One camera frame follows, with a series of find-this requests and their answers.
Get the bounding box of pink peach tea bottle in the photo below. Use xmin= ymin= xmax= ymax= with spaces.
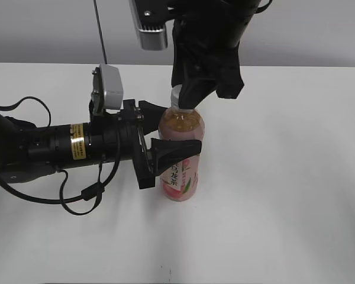
xmin=159 ymin=107 xmax=205 ymax=202

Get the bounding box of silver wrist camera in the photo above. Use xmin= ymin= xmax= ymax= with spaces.
xmin=91 ymin=64 xmax=124 ymax=115
xmin=128 ymin=0 xmax=175 ymax=51

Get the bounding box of white bottle cap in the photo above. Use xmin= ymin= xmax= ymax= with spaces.
xmin=170 ymin=84 xmax=182 ymax=109

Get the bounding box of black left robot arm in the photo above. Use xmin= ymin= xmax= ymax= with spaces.
xmin=0 ymin=99 xmax=202 ymax=189

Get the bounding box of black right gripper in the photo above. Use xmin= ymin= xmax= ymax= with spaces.
xmin=167 ymin=1 xmax=256 ymax=109

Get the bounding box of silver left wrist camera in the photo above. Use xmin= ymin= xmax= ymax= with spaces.
xmin=91 ymin=64 xmax=124 ymax=115

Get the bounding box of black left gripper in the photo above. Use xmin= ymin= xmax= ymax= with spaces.
xmin=90 ymin=99 xmax=202 ymax=189

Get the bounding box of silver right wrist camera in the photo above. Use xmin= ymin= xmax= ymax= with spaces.
xmin=128 ymin=0 xmax=175 ymax=51

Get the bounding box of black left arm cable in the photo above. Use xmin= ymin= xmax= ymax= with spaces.
xmin=0 ymin=96 xmax=121 ymax=215

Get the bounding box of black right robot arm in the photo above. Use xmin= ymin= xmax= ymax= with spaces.
xmin=171 ymin=1 xmax=271 ymax=109

